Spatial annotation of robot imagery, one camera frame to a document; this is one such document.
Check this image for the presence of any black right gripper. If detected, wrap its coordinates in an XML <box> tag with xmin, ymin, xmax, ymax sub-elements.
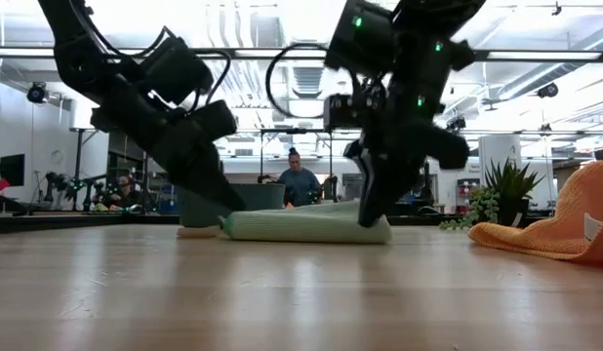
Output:
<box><xmin>344</xmin><ymin>121</ymin><xmax>471</xmax><ymax>229</ymax></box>

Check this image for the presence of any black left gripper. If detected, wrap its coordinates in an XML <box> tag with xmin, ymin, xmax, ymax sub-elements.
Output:
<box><xmin>91</xmin><ymin>92</ymin><xmax>247</xmax><ymax>214</ymax></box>

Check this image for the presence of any sage green microfiber towel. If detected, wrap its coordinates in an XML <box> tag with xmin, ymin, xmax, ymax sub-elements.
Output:
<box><xmin>219</xmin><ymin>201</ymin><xmax>393</xmax><ymax>245</ymax></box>

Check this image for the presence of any orange microfiber towel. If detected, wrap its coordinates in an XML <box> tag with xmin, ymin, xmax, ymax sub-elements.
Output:
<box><xmin>467</xmin><ymin>159</ymin><xmax>603</xmax><ymax>267</ymax></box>

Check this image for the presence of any blue-grey plastic bin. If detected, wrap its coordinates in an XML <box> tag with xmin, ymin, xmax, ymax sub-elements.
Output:
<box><xmin>178</xmin><ymin>182</ymin><xmax>287</xmax><ymax>229</ymax></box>

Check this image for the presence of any person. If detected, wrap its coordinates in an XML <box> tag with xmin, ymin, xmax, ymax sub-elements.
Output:
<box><xmin>276</xmin><ymin>145</ymin><xmax>323</xmax><ymax>209</ymax></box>
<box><xmin>103</xmin><ymin>175</ymin><xmax>144</xmax><ymax>211</ymax></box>

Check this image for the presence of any small green succulent plant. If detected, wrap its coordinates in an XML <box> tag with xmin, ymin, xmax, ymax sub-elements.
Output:
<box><xmin>438</xmin><ymin>157</ymin><xmax>547</xmax><ymax>231</ymax></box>

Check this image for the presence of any black ceiling spotlight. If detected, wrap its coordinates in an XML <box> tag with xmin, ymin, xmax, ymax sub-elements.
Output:
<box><xmin>536</xmin><ymin>81</ymin><xmax>560</xmax><ymax>99</ymax></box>
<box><xmin>26</xmin><ymin>81</ymin><xmax>48</xmax><ymax>104</ymax></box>

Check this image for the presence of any black computer monitor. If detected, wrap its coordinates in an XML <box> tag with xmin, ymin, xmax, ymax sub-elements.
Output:
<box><xmin>0</xmin><ymin>153</ymin><xmax>25</xmax><ymax>187</ymax></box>

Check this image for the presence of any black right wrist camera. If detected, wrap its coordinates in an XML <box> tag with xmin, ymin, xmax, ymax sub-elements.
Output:
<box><xmin>323</xmin><ymin>92</ymin><xmax>388</xmax><ymax>133</ymax></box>

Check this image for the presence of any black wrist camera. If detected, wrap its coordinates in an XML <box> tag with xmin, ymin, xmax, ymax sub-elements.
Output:
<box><xmin>140</xmin><ymin>36</ymin><xmax>216</xmax><ymax>106</ymax></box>
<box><xmin>323</xmin><ymin>92</ymin><xmax>388</xmax><ymax>133</ymax></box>

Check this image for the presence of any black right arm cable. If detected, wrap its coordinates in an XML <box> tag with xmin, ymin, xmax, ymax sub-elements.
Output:
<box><xmin>265</xmin><ymin>42</ymin><xmax>361</xmax><ymax>120</ymax></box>

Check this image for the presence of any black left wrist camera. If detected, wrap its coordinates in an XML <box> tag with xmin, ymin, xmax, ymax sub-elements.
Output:
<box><xmin>140</xmin><ymin>36</ymin><xmax>216</xmax><ymax>106</ymax></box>

